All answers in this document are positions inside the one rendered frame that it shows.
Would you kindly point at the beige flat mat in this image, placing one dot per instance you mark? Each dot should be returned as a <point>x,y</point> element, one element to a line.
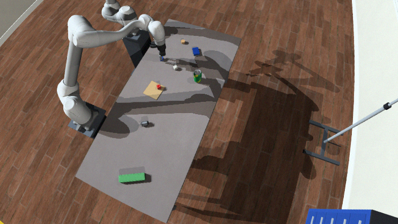
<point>152,90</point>

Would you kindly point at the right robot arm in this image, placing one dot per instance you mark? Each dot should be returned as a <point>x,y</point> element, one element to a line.
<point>81,35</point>

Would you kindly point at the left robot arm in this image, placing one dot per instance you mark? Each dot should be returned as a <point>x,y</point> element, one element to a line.
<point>112,11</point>

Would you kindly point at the green rectangular box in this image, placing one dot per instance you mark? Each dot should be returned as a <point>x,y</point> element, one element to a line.
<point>132,177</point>

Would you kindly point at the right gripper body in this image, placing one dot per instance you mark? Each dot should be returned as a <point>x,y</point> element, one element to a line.
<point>159,45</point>

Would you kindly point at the green soda can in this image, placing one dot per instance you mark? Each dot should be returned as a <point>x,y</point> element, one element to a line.
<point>197,76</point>

